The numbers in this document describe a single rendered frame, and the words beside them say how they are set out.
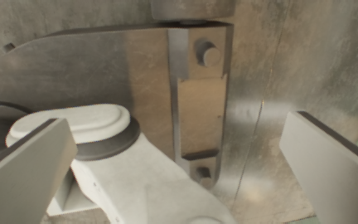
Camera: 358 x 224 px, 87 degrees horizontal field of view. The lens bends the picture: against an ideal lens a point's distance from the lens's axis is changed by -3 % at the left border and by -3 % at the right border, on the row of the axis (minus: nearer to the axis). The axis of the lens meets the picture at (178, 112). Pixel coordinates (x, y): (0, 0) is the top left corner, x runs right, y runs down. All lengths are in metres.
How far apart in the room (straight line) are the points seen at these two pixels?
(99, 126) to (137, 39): 0.20
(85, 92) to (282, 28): 0.64
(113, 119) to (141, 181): 0.12
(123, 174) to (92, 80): 0.24
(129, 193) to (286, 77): 0.72
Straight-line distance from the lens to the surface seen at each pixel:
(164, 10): 0.45
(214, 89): 0.49
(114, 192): 0.30
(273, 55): 0.79
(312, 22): 0.85
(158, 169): 0.31
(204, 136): 0.56
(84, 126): 0.36
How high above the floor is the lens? 0.61
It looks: 59 degrees down
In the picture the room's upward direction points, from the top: 158 degrees clockwise
